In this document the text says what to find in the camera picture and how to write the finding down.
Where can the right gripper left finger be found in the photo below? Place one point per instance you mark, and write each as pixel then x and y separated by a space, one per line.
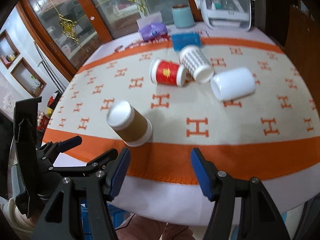
pixel 61 217

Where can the white plastic cup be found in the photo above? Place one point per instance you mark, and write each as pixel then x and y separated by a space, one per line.
pixel 233 84

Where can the orange beige H-pattern tablecloth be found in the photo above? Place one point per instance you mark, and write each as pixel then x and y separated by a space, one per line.
pixel 272 134

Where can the purple tissue pack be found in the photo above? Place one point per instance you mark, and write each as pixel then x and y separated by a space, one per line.
pixel 151 27

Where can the red paper cup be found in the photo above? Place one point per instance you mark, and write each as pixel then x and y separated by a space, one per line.
pixel 167 73

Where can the light blue canister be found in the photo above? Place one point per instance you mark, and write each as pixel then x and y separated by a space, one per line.
pixel 182 16

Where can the grey checked paper cup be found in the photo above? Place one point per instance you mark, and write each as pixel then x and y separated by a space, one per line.
pixel 196 63

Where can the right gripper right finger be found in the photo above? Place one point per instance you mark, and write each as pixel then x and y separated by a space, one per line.
pixel 259 216

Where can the brown paper cup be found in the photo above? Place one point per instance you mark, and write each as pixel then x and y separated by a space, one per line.
pixel 132 127

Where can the white countertop appliance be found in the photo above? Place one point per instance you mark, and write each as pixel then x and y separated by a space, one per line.
pixel 227 14

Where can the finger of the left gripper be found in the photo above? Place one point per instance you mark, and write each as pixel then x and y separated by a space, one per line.
pixel 103 159
pixel 69 144

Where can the blue plastic cup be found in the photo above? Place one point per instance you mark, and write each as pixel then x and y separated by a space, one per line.
pixel 179 41

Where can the wooden glass door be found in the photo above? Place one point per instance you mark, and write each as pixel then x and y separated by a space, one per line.
pixel 70 31

